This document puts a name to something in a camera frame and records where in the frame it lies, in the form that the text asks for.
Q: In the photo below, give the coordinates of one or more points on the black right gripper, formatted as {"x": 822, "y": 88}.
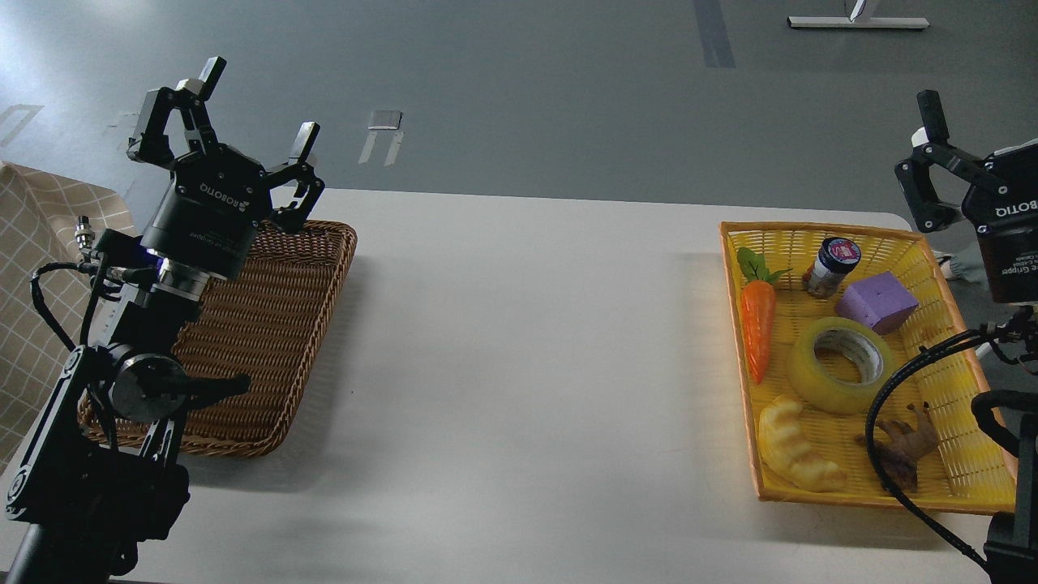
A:
{"x": 1008, "y": 227}

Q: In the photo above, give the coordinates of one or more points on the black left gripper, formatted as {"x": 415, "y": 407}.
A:
{"x": 208, "y": 217}

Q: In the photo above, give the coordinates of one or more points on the yellow tape roll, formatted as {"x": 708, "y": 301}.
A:
{"x": 838, "y": 366}

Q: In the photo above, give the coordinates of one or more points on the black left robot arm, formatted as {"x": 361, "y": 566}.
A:
{"x": 100, "y": 472}

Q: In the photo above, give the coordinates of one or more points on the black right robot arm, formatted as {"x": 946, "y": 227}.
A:
{"x": 943, "y": 184}

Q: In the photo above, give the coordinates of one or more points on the person in green clothing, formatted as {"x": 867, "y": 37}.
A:
{"x": 966, "y": 265}

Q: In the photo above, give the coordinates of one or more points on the small jar with label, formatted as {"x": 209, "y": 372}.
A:
{"x": 835, "y": 259}

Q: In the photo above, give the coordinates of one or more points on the purple foam block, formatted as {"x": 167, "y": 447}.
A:
{"x": 880, "y": 303}

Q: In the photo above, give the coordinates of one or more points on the brown wicker basket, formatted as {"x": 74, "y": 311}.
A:
{"x": 268, "y": 324}

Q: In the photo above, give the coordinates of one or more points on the white stand base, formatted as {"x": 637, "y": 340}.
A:
{"x": 859, "y": 15}

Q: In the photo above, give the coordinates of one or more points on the yellow plastic basket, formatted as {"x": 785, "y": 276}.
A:
{"x": 803, "y": 416}

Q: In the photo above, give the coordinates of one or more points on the orange toy carrot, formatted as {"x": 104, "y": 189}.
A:
{"x": 757, "y": 306}

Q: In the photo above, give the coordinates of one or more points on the brown toy root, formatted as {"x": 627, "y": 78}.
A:
{"x": 899, "y": 456}

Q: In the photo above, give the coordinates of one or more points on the yellow toy croissant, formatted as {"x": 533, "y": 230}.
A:
{"x": 786, "y": 450}

